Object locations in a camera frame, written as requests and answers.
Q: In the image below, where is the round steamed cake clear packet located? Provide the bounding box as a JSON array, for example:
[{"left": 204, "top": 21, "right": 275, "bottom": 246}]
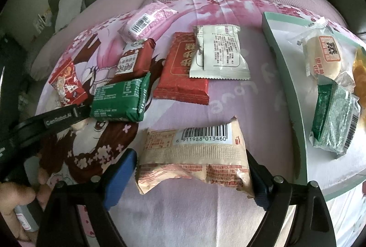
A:
[{"left": 287, "top": 18, "right": 366, "bottom": 90}]

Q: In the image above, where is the beige bread packet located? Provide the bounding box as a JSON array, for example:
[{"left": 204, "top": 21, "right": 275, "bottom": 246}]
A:
[{"left": 135, "top": 116, "right": 255, "bottom": 196}]

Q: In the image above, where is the grey leather cushion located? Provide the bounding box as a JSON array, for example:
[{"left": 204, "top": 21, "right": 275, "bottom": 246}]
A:
[{"left": 323, "top": 0, "right": 366, "bottom": 36}]

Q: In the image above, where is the pink cartoon printed blanket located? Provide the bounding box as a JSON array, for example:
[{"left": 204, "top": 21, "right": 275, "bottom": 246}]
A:
[{"left": 37, "top": 0, "right": 366, "bottom": 247}]

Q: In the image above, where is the pink snack packet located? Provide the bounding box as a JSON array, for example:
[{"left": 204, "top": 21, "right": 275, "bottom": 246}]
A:
[{"left": 118, "top": 0, "right": 178, "bottom": 41}]

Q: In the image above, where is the flat red snack packet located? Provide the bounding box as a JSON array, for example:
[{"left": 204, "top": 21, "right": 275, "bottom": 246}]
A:
[{"left": 153, "top": 32, "right": 210, "bottom": 106}]

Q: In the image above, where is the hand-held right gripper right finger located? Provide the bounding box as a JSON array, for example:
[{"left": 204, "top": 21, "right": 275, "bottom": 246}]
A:
[{"left": 244, "top": 150, "right": 338, "bottom": 247}]

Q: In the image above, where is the silver green snack packet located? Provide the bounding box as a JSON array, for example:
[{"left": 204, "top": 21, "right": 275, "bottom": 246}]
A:
[{"left": 310, "top": 83, "right": 361, "bottom": 160}]

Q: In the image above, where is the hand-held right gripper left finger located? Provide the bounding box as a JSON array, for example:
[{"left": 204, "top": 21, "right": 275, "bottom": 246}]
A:
[{"left": 36, "top": 148, "right": 138, "bottom": 247}]

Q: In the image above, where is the brown red biscuit packet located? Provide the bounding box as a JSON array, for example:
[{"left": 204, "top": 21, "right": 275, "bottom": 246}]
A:
[{"left": 110, "top": 38, "right": 156, "bottom": 84}]

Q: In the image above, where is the yellow cake packet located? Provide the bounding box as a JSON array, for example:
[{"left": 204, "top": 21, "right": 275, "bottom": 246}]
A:
[{"left": 352, "top": 45, "right": 366, "bottom": 105}]

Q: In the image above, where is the white box with teal edge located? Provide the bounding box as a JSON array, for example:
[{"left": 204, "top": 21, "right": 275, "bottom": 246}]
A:
[{"left": 261, "top": 12, "right": 366, "bottom": 202}]

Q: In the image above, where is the dark green snack packet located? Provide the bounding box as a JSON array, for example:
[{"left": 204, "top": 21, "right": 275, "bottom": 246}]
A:
[{"left": 89, "top": 72, "right": 151, "bottom": 122}]

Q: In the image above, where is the person's left hand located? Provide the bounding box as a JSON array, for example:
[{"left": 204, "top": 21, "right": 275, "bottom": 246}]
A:
[{"left": 0, "top": 170, "right": 55, "bottom": 243}]

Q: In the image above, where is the red candy packet clear window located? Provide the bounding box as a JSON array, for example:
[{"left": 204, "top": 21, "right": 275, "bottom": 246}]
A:
[{"left": 48, "top": 59, "right": 89, "bottom": 106}]

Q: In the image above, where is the cream snack packet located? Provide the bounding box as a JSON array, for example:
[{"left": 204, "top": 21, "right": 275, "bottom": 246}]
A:
[{"left": 189, "top": 24, "right": 251, "bottom": 80}]

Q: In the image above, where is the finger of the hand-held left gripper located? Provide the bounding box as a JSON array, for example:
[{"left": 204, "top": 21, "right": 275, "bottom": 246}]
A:
[{"left": 71, "top": 105, "right": 92, "bottom": 123}]

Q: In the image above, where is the light grey board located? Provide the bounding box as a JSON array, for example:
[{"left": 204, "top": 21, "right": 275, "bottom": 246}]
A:
[{"left": 54, "top": 0, "right": 86, "bottom": 32}]

